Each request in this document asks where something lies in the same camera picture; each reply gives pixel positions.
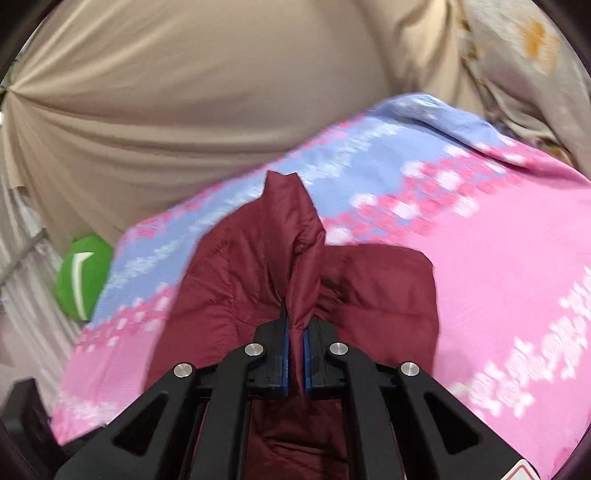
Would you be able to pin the grey metal rail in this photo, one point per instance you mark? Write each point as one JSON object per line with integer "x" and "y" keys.
{"x": 23, "y": 256}

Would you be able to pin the pale floral quilt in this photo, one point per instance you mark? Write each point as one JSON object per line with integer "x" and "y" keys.
{"x": 521, "y": 69}

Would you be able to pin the maroon quilted jacket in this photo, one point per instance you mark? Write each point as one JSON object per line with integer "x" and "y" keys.
{"x": 240, "y": 277}

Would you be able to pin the pink floral blanket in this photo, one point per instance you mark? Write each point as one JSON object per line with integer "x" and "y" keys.
{"x": 485, "y": 254}

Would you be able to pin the white satin curtain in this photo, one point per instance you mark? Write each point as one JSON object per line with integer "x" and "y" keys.
{"x": 27, "y": 300}

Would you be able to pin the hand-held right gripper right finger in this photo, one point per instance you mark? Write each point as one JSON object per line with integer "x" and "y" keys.
{"x": 307, "y": 364}

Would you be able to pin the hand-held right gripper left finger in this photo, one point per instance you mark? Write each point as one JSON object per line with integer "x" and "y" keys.
{"x": 285, "y": 364}

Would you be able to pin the beige hanging sheet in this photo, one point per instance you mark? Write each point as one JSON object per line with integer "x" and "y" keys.
{"x": 207, "y": 101}

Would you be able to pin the green plush cushion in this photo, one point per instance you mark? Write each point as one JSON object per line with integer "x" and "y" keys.
{"x": 83, "y": 277}

